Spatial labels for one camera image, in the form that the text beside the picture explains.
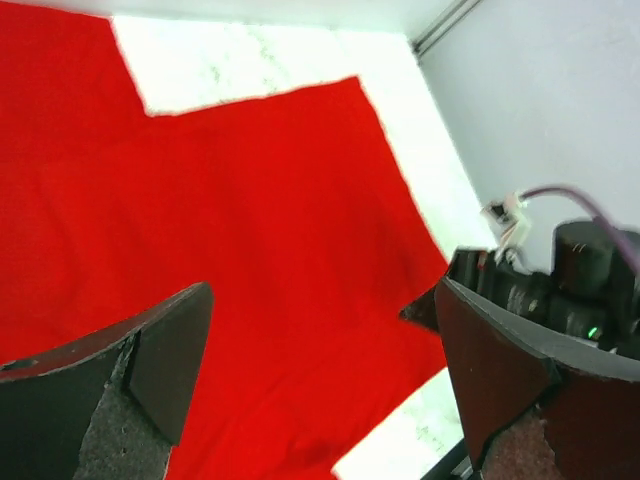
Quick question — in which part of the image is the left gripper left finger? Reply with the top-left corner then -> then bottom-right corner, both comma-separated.
1,283 -> 214,479

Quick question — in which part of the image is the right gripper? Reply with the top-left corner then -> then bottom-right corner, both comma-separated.
399,249 -> 553,333

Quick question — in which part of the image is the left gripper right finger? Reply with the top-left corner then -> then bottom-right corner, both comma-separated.
435,279 -> 639,479

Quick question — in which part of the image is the red t-shirt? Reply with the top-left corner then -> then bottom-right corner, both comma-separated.
1,3 -> 446,479

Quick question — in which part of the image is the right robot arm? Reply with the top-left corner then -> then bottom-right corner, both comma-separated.
446,220 -> 639,359

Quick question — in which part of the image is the right aluminium frame post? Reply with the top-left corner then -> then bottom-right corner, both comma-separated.
411,0 -> 481,57

